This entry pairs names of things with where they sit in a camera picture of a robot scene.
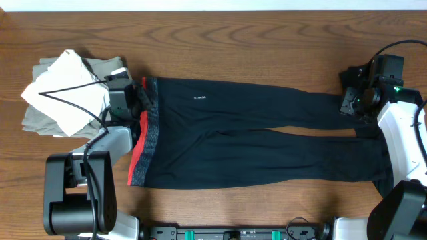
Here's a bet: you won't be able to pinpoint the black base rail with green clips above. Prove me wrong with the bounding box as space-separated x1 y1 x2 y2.
138 217 332 240

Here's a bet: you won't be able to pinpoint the grey-green folded garment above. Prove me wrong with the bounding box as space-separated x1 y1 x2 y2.
21 57 125 139

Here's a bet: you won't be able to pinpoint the white folded shirt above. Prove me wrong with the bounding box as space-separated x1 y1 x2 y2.
21 49 109 137

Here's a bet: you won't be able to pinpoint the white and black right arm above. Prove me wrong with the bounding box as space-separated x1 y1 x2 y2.
331 85 426 240

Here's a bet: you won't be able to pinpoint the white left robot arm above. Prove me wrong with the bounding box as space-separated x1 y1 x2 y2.
43 79 153 239

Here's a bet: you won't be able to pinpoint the black folded garment at right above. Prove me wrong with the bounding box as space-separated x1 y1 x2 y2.
339 65 394 198

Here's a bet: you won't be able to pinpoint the black leggings with red waistband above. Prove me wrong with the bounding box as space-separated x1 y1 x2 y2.
127 78 394 194

